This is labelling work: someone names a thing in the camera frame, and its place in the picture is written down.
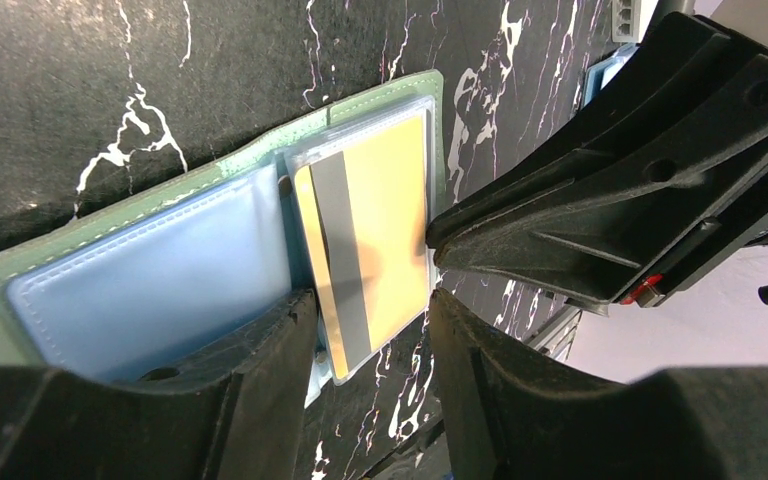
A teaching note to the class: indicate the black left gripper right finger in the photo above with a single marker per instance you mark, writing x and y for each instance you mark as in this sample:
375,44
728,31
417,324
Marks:
511,412

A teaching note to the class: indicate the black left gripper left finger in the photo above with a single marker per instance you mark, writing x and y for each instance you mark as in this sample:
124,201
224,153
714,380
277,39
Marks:
232,410

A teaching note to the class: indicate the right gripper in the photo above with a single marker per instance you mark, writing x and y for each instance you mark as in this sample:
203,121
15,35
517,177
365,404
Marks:
648,190

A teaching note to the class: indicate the green card holder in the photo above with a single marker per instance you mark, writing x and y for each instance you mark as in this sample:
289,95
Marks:
143,283

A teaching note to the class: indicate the gold credit card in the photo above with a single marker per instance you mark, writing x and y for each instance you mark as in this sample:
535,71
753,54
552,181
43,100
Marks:
363,209

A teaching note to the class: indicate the blue card holder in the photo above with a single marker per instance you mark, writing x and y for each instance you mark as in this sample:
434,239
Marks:
601,73

